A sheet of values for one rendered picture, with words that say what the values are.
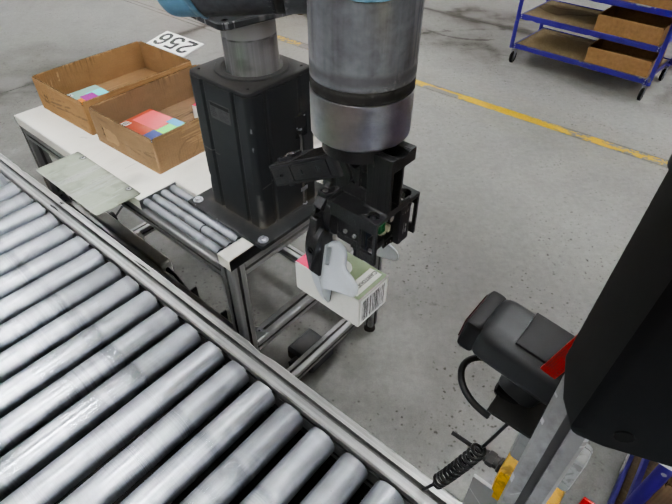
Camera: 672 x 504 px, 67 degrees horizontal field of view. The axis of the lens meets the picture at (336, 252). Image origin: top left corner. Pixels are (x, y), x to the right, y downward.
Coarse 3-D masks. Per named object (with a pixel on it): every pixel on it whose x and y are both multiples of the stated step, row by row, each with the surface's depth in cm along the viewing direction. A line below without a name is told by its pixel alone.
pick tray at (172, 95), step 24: (120, 96) 143; (144, 96) 149; (168, 96) 155; (192, 96) 162; (96, 120) 137; (120, 120) 146; (192, 120) 131; (120, 144) 136; (144, 144) 127; (168, 144) 128; (192, 144) 135; (168, 168) 132
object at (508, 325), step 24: (480, 312) 52; (504, 312) 51; (528, 312) 52; (480, 336) 51; (504, 336) 49; (528, 336) 49; (552, 336) 49; (504, 360) 50; (528, 360) 48; (504, 384) 54; (528, 384) 49; (552, 384) 47
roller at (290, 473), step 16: (320, 432) 78; (304, 448) 76; (320, 448) 77; (288, 464) 74; (304, 464) 75; (320, 464) 77; (272, 480) 73; (288, 480) 73; (304, 480) 74; (256, 496) 71; (272, 496) 71; (288, 496) 72
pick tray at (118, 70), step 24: (120, 48) 170; (144, 48) 173; (48, 72) 155; (72, 72) 161; (96, 72) 167; (120, 72) 173; (144, 72) 176; (168, 72) 156; (48, 96) 151; (72, 120) 149
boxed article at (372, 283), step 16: (304, 256) 62; (352, 256) 62; (304, 272) 61; (352, 272) 60; (368, 272) 60; (304, 288) 63; (368, 288) 58; (384, 288) 60; (336, 304) 60; (352, 304) 57; (368, 304) 58; (352, 320) 59
